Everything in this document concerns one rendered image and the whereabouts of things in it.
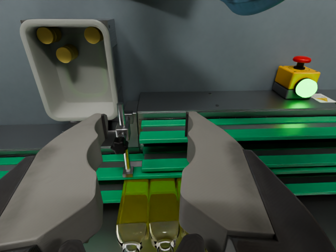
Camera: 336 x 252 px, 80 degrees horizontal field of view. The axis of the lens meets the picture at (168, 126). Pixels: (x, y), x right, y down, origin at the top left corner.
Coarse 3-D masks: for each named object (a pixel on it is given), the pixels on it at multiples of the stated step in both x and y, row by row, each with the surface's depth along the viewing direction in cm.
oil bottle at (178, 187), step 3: (180, 177) 45; (177, 180) 45; (180, 180) 45; (177, 183) 44; (180, 183) 44; (177, 186) 44; (177, 189) 43; (177, 192) 43; (177, 195) 43; (177, 198) 43; (177, 201) 44; (177, 204) 44; (180, 228) 38; (180, 231) 39; (183, 231) 36; (180, 234) 39; (183, 234) 36
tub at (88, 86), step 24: (24, 24) 39; (48, 24) 39; (72, 24) 40; (96, 24) 40; (24, 48) 41; (48, 48) 47; (96, 48) 49; (48, 72) 48; (72, 72) 51; (96, 72) 51; (48, 96) 48; (72, 96) 54; (96, 96) 55; (72, 120) 50
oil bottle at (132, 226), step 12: (132, 180) 45; (144, 180) 44; (132, 192) 42; (144, 192) 42; (120, 204) 39; (132, 204) 39; (144, 204) 39; (120, 216) 37; (132, 216) 37; (144, 216) 37; (120, 228) 35; (132, 228) 35; (144, 228) 35; (120, 240) 34; (132, 240) 34; (144, 240) 35
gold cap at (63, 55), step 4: (68, 44) 47; (60, 48) 44; (64, 48) 44; (68, 48) 45; (72, 48) 46; (76, 48) 48; (56, 52) 44; (60, 52) 44; (64, 52) 44; (68, 52) 45; (72, 52) 46; (76, 52) 48; (56, 56) 45; (60, 56) 45; (64, 56) 45; (68, 56) 45; (72, 56) 46; (76, 56) 49; (60, 60) 45; (64, 60) 45; (68, 60) 45
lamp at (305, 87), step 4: (300, 80) 49; (304, 80) 48; (308, 80) 48; (312, 80) 48; (296, 84) 49; (300, 84) 48; (304, 84) 48; (308, 84) 47; (312, 84) 47; (316, 84) 48; (296, 88) 49; (300, 88) 48; (304, 88) 48; (308, 88) 48; (312, 88) 48; (316, 88) 48; (296, 92) 50; (300, 92) 49; (304, 92) 48; (308, 92) 48; (312, 92) 48; (304, 96) 49; (308, 96) 49
